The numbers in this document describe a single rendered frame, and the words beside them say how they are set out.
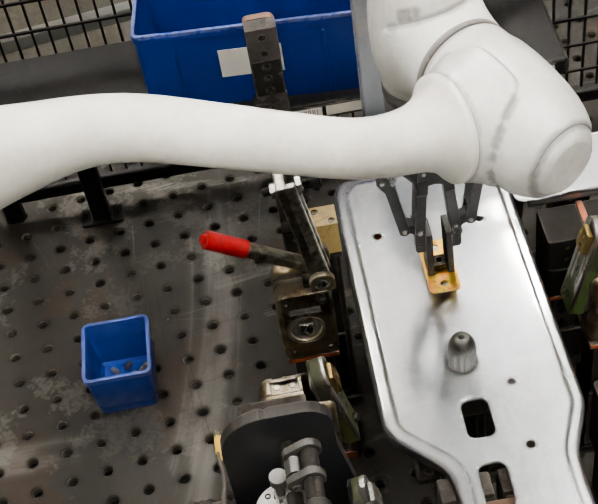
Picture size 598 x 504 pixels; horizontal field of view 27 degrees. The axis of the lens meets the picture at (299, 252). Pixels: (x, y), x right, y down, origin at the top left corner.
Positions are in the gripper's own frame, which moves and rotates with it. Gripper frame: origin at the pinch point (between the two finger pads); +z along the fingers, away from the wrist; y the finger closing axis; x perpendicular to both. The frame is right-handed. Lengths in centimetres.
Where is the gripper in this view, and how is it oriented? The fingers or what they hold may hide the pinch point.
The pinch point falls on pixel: (437, 245)
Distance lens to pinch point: 148.2
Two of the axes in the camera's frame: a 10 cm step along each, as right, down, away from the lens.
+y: 9.8, -1.9, -0.1
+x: -1.3, -7.3, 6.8
